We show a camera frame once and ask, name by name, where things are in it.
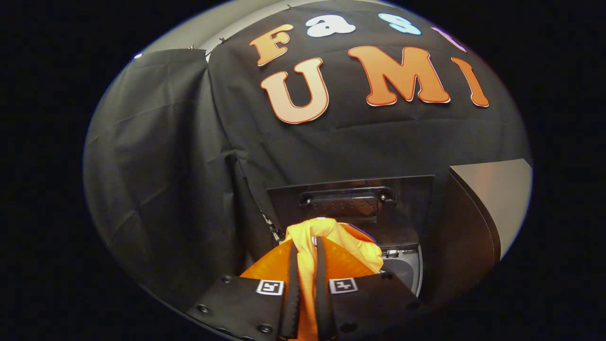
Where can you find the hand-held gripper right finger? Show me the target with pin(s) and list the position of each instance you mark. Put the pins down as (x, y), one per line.
(323, 293)

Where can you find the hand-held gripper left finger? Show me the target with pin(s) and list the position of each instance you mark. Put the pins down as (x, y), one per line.
(289, 293)

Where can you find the yellow polo shirt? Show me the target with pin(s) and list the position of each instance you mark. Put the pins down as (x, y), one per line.
(341, 234)

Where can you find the grey washing machine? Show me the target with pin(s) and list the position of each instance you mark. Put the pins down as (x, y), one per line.
(407, 270)

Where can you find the black backdrop cloth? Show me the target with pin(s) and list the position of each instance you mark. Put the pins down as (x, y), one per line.
(189, 142)

